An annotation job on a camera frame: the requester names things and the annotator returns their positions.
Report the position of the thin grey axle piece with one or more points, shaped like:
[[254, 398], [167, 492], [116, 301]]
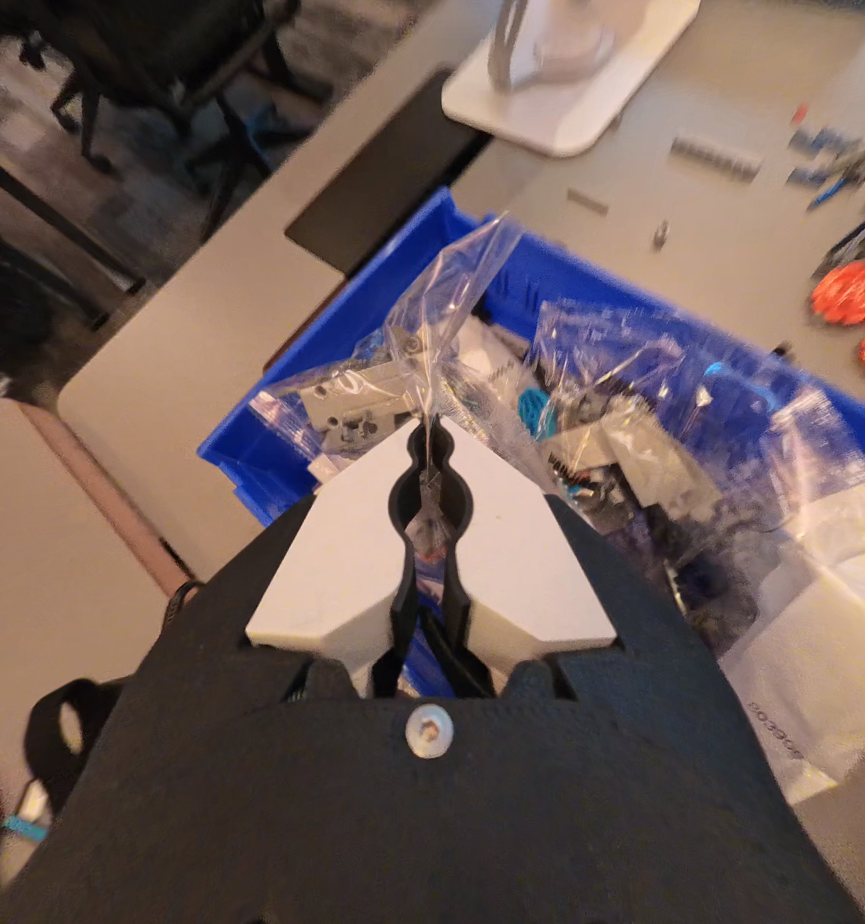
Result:
[[588, 202]]

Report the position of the clear bag with blue parts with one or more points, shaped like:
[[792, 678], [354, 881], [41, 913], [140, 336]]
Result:
[[537, 415]]

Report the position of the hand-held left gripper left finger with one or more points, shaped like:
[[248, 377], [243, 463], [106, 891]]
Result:
[[331, 577]]

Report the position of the white and wood book stand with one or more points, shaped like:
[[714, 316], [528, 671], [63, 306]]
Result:
[[584, 101]]

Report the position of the clear bag of grey pieces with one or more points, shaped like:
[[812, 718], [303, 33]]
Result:
[[346, 404]]

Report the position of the large white plastic bag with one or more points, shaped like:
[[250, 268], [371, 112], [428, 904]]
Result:
[[800, 671]]

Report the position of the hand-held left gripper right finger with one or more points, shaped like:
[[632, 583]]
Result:
[[533, 577]]

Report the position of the pile of small building pieces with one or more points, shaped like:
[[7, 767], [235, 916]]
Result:
[[822, 141]]

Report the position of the blue labelled plastic bin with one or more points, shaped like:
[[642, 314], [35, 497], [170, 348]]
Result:
[[375, 289]]

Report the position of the black mesh office chair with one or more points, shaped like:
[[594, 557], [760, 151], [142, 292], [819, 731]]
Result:
[[151, 43]]

